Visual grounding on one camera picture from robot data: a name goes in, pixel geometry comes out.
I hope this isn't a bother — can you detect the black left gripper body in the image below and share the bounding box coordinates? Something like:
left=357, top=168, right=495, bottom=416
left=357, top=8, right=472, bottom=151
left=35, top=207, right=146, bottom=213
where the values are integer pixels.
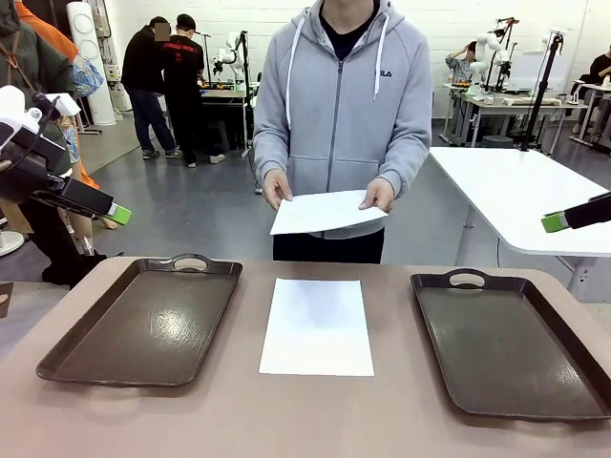
left=0, top=135, right=68, bottom=205

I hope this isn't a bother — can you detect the white A4 paper sheet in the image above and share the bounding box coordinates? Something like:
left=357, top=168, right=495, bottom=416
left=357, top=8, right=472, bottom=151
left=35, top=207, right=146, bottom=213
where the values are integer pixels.
left=269, top=189, right=390, bottom=237
left=258, top=278, right=376, bottom=378

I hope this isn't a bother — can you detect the person's right forearm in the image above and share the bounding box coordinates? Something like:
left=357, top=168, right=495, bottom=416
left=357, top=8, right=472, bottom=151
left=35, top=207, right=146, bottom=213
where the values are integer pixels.
left=252, top=126, right=293, bottom=178

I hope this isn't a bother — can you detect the person's left forearm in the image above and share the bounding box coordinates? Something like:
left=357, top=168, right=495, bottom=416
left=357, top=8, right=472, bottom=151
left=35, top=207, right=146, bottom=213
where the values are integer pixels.
left=380, top=126, right=433, bottom=198

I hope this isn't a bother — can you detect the person's right hand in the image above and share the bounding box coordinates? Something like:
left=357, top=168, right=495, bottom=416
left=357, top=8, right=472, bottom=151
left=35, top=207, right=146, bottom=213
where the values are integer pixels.
left=261, top=169, right=294, bottom=212

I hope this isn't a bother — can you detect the person's left hand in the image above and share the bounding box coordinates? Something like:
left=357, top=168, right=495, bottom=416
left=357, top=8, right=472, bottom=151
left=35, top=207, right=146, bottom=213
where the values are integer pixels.
left=357, top=177, right=396, bottom=214

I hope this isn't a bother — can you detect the white round stand base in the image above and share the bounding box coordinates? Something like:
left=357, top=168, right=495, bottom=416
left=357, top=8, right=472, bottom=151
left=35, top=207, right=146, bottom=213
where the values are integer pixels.
left=0, top=231, right=26, bottom=258

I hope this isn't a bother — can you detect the large white table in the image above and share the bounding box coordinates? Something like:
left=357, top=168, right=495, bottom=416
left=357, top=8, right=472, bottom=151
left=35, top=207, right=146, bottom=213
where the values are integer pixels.
left=428, top=146, right=611, bottom=302

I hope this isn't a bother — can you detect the person in dark green coat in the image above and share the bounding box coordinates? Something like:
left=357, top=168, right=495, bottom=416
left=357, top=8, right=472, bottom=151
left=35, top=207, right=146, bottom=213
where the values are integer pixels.
left=0, top=0, right=109, bottom=290

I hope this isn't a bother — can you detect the black stand pole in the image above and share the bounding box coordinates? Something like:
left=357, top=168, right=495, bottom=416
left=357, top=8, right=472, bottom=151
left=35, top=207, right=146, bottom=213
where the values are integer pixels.
left=518, top=29, right=567, bottom=153

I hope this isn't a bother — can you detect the white tower air conditioner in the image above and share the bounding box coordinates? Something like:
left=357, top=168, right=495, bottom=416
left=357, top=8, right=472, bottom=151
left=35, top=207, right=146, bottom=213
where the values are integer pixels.
left=66, top=2, right=116, bottom=126

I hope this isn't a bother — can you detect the white lab desk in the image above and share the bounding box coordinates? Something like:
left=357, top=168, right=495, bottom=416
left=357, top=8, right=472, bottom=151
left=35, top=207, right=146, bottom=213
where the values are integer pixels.
left=441, top=83, right=591, bottom=147

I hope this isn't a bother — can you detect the dark brown plastic tray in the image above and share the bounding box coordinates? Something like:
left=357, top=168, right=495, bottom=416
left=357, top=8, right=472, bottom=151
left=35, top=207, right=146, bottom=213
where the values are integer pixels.
left=35, top=252, right=243, bottom=388
left=409, top=267, right=611, bottom=422

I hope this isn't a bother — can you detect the person in black jacket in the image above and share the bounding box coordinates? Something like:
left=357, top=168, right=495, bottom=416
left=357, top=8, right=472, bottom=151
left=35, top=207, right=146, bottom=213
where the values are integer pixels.
left=120, top=16, right=185, bottom=161

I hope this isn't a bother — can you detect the seated person in black top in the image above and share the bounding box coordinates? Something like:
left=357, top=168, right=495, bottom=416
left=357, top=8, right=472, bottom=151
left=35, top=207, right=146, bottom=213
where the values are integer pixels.
left=570, top=43, right=611, bottom=144

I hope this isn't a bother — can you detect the person in red-printed black shirt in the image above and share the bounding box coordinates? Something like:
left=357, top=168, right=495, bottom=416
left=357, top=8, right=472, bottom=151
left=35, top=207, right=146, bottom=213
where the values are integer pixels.
left=161, top=13, right=226, bottom=169

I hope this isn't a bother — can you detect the seated person in plaid shirt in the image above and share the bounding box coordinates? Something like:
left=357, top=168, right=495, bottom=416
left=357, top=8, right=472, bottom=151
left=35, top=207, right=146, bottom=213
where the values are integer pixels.
left=446, top=41, right=478, bottom=86

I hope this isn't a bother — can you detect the person in grey hoodie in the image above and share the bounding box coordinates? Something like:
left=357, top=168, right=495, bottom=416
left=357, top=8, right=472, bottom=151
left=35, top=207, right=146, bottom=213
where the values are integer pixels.
left=252, top=0, right=433, bottom=264

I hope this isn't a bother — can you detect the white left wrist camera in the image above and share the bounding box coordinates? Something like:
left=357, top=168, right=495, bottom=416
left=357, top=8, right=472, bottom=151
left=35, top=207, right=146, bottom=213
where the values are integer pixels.
left=28, top=93, right=82, bottom=126

